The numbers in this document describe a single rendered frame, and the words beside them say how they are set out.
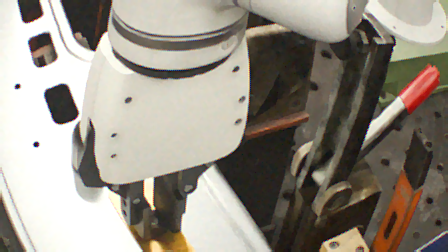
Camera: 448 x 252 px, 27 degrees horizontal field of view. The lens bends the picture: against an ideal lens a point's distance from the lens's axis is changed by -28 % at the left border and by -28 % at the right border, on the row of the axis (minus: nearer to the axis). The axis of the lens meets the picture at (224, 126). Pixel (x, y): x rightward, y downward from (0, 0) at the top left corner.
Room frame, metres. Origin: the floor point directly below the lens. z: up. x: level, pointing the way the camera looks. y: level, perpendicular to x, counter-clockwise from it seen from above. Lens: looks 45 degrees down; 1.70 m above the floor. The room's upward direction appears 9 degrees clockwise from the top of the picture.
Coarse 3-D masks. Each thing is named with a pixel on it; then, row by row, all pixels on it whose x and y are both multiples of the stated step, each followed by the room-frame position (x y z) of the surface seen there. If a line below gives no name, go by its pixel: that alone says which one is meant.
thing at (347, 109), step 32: (352, 32) 0.58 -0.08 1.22; (384, 32) 0.60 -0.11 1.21; (352, 64) 0.61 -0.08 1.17; (384, 64) 0.59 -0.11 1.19; (352, 96) 0.60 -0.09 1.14; (320, 128) 0.60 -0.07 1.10; (352, 128) 0.58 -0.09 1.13; (320, 160) 0.60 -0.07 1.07; (352, 160) 0.58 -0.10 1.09; (320, 192) 0.57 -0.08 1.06
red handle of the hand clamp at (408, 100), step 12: (420, 72) 0.66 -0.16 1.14; (432, 72) 0.65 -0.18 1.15; (408, 84) 0.65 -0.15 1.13; (420, 84) 0.64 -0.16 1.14; (432, 84) 0.64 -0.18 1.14; (408, 96) 0.63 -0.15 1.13; (420, 96) 0.63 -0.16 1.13; (396, 108) 0.63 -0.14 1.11; (408, 108) 0.63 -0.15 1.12; (384, 120) 0.62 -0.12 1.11; (396, 120) 0.62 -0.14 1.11; (372, 132) 0.61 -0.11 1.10; (384, 132) 0.61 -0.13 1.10; (372, 144) 0.61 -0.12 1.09; (360, 156) 0.60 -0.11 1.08; (324, 168) 0.59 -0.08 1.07; (312, 180) 0.59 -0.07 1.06
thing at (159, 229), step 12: (108, 192) 0.54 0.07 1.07; (144, 192) 0.54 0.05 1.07; (120, 216) 0.52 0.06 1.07; (156, 216) 0.52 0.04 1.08; (132, 228) 0.51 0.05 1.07; (156, 228) 0.50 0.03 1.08; (144, 240) 0.50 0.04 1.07; (156, 240) 0.50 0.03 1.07; (168, 240) 0.50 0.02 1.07; (180, 240) 0.50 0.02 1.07
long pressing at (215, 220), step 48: (0, 0) 0.84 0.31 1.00; (48, 0) 0.84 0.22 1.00; (0, 48) 0.75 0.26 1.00; (0, 96) 0.68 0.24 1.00; (0, 144) 0.61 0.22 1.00; (48, 144) 0.63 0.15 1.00; (0, 192) 0.55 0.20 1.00; (48, 192) 0.57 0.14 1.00; (96, 192) 0.59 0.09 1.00; (48, 240) 0.51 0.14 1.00; (96, 240) 0.53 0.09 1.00; (192, 240) 0.56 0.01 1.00; (240, 240) 0.57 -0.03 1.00
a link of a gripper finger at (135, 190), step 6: (126, 186) 0.49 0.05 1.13; (132, 186) 0.49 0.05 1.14; (138, 186) 0.49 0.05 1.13; (144, 186) 0.49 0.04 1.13; (126, 192) 0.49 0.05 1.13; (132, 192) 0.49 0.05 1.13; (138, 192) 0.49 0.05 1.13; (132, 198) 0.49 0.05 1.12; (138, 198) 0.49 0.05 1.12; (144, 198) 0.49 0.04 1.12; (132, 204) 0.49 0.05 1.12; (138, 204) 0.49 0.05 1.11
